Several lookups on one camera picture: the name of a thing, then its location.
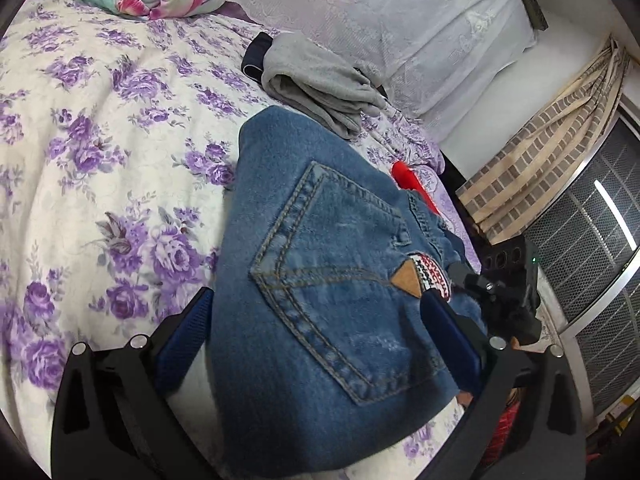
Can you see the brick pattern curtain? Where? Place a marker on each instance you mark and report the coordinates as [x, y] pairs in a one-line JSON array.
[[545, 150]]

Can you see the dark navy garment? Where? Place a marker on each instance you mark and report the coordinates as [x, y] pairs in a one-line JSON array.
[[252, 57]]

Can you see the blue denim pants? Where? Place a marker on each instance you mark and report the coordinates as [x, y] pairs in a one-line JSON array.
[[320, 285]]

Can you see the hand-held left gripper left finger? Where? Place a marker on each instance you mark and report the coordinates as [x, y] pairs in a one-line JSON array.
[[182, 350]]

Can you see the folded grey sweatshirt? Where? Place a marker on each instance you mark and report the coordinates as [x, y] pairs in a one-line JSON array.
[[320, 85]]

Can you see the purple floral bed sheet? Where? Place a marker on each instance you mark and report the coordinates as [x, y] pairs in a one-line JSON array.
[[100, 160]]

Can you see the red garment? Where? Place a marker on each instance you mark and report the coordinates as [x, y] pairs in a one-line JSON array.
[[415, 182]]

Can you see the metal mesh window grille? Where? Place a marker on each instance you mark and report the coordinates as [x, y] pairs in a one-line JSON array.
[[590, 270]]

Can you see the white lace pillow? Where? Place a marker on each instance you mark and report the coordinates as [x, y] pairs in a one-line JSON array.
[[390, 25]]

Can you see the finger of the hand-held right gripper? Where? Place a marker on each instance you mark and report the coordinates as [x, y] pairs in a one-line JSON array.
[[462, 276]]

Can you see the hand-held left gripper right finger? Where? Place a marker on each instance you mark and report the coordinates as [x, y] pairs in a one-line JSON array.
[[452, 345]]

